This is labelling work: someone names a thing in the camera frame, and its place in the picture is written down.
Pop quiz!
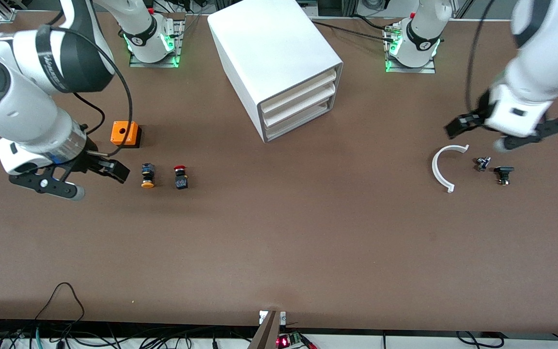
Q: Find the black looped cable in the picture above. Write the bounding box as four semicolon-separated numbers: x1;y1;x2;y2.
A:
34;283;86;323

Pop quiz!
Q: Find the circuit board with red light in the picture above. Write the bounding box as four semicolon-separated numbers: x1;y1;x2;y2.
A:
277;332;318;349

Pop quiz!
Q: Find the red push button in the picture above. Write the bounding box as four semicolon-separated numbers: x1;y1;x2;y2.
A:
173;165;189;190

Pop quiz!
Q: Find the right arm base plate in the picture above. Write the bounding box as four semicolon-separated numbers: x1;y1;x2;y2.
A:
129;18;186;68

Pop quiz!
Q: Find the white half ring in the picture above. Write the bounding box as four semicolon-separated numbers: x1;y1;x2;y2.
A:
432;144;470;193

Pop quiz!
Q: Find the yellow push button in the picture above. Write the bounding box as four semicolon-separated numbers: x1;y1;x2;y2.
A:
141;163;156;189

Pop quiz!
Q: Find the grey camera mount bar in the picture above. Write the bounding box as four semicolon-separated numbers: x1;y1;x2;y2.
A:
248;310;287;349

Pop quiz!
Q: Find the black cable on table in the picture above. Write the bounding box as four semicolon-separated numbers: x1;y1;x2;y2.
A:
310;19;398;42

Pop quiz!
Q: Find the orange box with hole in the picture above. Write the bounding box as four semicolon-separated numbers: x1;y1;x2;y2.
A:
110;121;142;149

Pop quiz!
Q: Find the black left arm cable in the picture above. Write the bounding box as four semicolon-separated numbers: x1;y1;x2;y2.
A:
464;0;497;117

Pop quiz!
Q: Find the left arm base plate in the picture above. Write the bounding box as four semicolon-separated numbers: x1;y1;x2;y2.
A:
385;22;437;74

